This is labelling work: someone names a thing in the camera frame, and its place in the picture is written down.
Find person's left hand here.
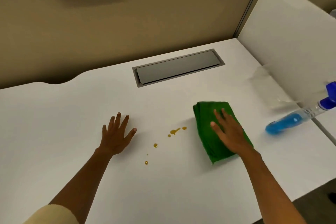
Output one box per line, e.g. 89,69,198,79
98,112,137,156

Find person's right forearm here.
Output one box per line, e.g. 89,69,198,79
239,150,307,224

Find amber liquid spill drops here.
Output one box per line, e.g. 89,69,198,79
144,126,187,166

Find grey desk cable hatch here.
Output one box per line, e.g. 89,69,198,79
132,49,226,88

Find clear spray bottle blue liquid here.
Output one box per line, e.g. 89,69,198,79
265,82,336,136

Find cream sleeve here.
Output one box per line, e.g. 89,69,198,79
23,204,80,224

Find person's left forearm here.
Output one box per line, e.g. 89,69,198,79
48,148,114,224

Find green cloth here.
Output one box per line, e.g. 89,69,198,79
193,101,254,165

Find white desk divider panel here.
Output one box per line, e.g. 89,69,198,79
237,0,336,107

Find person's right hand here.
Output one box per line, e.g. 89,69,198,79
210,108,254,156

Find grey partition frame post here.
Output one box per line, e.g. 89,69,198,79
233,0,269,38

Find beige partition panel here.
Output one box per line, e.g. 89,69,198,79
0,0,265,90

